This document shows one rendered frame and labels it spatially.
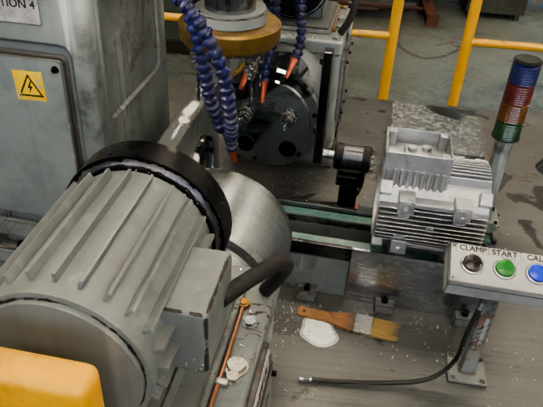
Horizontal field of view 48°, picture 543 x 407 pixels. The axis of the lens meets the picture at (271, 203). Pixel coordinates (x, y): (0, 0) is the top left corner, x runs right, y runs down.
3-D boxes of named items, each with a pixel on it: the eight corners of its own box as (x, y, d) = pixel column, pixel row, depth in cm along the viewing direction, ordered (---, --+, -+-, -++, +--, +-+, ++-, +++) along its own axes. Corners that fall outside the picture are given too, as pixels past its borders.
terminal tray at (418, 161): (380, 186, 114) (385, 152, 110) (381, 157, 123) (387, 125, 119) (446, 195, 113) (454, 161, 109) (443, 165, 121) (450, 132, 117)
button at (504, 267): (493, 279, 98) (496, 274, 96) (493, 262, 99) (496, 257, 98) (512, 281, 97) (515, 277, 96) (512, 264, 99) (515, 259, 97)
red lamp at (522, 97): (503, 104, 135) (509, 86, 132) (500, 93, 139) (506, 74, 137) (532, 108, 134) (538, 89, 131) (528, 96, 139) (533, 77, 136)
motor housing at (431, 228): (368, 262, 119) (382, 181, 109) (372, 207, 135) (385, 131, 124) (473, 279, 117) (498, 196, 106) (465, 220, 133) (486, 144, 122)
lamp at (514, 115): (498, 123, 137) (503, 104, 135) (495, 111, 142) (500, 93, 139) (526, 126, 136) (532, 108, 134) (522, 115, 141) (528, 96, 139)
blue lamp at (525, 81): (509, 86, 132) (515, 65, 129) (506, 74, 137) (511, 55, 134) (538, 89, 131) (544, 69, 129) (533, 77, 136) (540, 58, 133)
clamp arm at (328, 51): (309, 163, 135) (320, 51, 120) (311, 156, 137) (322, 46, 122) (325, 165, 134) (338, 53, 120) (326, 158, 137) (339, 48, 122)
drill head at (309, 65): (206, 177, 143) (204, 76, 128) (245, 102, 176) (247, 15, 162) (313, 192, 140) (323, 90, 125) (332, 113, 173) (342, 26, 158)
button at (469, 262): (460, 273, 98) (463, 268, 97) (461, 257, 100) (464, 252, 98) (480, 276, 98) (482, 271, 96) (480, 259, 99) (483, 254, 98)
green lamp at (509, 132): (493, 140, 140) (498, 123, 137) (490, 128, 145) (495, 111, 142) (520, 144, 139) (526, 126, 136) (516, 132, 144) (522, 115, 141)
